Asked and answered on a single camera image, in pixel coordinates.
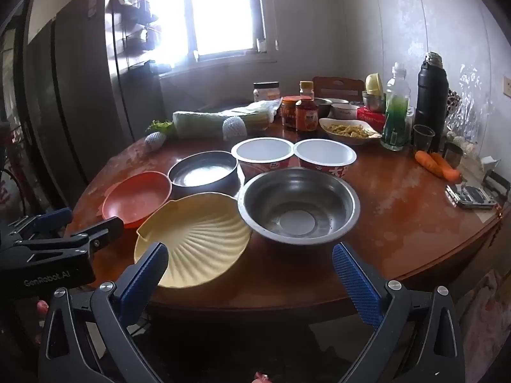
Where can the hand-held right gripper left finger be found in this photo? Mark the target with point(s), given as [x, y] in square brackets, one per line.
[143, 283]

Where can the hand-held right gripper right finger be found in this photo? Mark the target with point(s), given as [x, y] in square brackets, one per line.
[355, 283]

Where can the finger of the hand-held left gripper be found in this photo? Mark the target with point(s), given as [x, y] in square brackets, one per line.
[103, 229]
[56, 217]

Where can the orange plastic bowl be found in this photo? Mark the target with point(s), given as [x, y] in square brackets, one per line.
[131, 197]

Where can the yellow shell-shaped plate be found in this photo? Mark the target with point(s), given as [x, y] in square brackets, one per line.
[203, 239]

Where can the large steel bowl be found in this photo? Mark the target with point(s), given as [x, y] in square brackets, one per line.
[295, 203]

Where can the shallow round steel pan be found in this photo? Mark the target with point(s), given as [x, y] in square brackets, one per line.
[201, 171]

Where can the red printed paper bowl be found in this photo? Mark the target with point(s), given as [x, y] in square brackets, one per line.
[261, 151]

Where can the person's left hand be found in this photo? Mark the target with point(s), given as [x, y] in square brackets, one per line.
[42, 307]

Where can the small fruit in foam net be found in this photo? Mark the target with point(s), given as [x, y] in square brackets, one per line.
[157, 142]

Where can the green leafy vegetable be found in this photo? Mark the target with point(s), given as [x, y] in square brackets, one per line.
[159, 125]

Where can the grey refrigerator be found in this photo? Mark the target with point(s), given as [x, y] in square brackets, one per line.
[80, 87]

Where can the carrot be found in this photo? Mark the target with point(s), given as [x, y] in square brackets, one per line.
[449, 170]
[429, 162]

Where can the wrapped napa cabbage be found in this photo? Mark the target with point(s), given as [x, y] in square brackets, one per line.
[199, 123]

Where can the small silver metal device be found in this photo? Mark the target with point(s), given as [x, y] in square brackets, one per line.
[471, 197]

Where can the white dish with food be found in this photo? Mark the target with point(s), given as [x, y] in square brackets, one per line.
[347, 129]

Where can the small glass cup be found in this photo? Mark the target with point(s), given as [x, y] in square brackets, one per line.
[423, 139]

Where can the small steel cup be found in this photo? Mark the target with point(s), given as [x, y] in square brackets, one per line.
[453, 155]

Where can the large fruit in foam net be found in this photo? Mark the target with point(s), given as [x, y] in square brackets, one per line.
[235, 128]

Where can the red tissue box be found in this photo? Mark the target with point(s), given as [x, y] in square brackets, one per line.
[371, 117]

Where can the green drink bottle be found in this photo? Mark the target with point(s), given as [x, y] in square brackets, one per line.
[395, 119]

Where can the sauce bottle with orange cap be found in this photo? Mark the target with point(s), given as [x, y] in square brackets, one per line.
[306, 117]

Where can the white ceramic bowl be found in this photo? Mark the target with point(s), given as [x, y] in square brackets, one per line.
[344, 111]

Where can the small white carton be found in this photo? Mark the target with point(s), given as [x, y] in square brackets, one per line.
[489, 164]

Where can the small dark steel bowl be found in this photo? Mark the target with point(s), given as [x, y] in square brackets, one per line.
[322, 107]

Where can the red sauce jar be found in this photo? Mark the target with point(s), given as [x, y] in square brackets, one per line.
[289, 113]

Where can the dark shelf rack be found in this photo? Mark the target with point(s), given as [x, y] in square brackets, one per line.
[139, 40]

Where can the black thermos flask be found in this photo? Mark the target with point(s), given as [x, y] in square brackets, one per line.
[431, 99]

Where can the panel-back wooden chair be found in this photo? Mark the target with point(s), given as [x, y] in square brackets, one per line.
[339, 83]

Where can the yellow plastic cup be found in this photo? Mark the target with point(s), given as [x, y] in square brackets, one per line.
[374, 83]

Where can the clear jar with black lid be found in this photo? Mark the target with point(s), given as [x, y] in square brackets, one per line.
[266, 91]

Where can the crumpled clear plastic bag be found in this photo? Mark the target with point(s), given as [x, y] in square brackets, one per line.
[467, 103]

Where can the small white bottle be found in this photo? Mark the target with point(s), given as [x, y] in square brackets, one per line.
[261, 45]

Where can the window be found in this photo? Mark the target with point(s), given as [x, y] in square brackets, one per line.
[223, 8]

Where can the wall socket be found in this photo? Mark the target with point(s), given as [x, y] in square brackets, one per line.
[507, 86]

